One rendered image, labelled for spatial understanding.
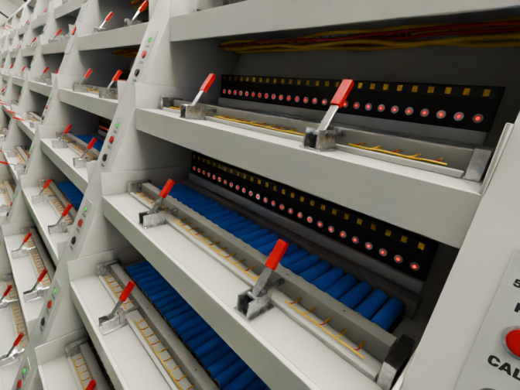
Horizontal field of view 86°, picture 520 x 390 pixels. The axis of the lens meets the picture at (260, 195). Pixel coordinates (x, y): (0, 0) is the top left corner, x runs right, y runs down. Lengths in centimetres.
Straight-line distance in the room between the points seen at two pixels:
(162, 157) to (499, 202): 63
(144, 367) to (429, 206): 47
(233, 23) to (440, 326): 48
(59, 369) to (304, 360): 63
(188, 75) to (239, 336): 57
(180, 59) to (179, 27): 7
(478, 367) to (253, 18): 47
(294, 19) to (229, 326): 40
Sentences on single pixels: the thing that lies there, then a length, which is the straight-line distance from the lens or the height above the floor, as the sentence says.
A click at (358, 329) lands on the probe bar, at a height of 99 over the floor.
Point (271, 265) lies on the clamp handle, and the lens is 33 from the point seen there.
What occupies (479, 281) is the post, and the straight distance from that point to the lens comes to 25.
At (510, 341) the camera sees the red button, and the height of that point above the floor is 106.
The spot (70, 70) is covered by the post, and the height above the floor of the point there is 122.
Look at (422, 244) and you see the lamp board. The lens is 40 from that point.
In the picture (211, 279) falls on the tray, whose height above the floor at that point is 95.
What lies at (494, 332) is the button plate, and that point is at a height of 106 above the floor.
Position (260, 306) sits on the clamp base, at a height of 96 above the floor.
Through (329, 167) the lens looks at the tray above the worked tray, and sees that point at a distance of 29.
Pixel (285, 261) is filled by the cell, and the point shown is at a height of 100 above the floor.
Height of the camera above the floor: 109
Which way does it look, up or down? 2 degrees down
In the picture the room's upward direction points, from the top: 22 degrees clockwise
